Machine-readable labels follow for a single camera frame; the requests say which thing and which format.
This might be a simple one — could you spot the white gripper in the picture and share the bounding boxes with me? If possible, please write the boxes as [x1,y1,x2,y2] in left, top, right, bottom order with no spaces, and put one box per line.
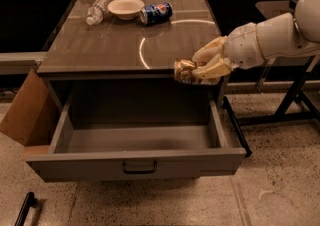
[192,23,265,80]

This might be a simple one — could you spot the crushed orange can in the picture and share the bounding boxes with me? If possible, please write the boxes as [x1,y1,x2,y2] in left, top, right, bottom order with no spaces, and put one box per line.
[173,58,221,86]

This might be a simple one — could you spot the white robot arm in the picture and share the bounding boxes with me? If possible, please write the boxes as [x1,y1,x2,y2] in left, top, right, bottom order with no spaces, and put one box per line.
[192,0,320,81]

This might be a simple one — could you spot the blue Pepsi can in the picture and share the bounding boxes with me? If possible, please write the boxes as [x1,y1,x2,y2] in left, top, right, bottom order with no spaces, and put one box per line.
[140,2,173,26]

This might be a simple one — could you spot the grey cabinet with counter top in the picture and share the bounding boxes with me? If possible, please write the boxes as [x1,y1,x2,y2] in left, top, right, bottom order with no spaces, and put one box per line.
[37,0,224,114]

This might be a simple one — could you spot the open grey top drawer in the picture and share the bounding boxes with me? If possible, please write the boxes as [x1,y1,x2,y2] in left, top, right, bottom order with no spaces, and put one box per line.
[26,94,246,182]

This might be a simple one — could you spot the white paper bowl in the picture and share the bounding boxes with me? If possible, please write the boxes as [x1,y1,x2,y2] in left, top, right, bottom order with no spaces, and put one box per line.
[108,0,144,20]

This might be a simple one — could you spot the clear plastic water bottle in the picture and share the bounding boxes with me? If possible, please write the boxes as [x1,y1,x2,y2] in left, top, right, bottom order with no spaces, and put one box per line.
[86,0,110,25]

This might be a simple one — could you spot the black drawer slide rail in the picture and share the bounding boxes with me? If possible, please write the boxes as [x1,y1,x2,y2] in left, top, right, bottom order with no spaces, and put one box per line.
[223,96,252,157]

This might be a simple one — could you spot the grey chair with black frame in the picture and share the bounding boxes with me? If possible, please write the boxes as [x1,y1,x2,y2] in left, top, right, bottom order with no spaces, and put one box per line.
[255,0,298,19]

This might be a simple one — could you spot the black metal stand frame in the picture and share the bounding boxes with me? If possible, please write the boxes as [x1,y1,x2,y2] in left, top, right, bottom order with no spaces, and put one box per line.
[238,56,320,126]

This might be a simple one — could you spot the black drawer handle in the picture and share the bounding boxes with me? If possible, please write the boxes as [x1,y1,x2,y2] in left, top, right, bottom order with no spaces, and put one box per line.
[122,161,157,175]

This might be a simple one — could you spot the black handle bar on floor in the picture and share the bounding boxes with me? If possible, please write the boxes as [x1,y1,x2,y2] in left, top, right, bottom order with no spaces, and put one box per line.
[14,192,37,226]

